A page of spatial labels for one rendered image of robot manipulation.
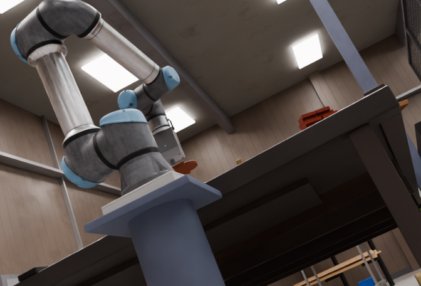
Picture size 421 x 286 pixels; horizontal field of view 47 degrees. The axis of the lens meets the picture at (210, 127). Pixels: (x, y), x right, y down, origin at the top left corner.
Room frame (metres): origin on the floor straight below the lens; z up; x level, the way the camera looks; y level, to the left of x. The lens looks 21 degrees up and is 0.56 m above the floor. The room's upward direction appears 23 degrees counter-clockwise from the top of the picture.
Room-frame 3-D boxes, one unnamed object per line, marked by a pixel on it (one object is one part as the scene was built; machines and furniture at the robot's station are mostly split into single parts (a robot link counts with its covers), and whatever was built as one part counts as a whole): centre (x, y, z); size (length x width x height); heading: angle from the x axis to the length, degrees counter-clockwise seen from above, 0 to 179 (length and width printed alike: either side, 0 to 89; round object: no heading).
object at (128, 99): (1.48, 0.19, 1.32); 0.11 x 0.11 x 0.08; 66
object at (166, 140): (1.59, 0.16, 1.17); 0.10 x 0.09 x 0.16; 176
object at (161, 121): (1.58, 0.16, 1.25); 0.08 x 0.08 x 0.05
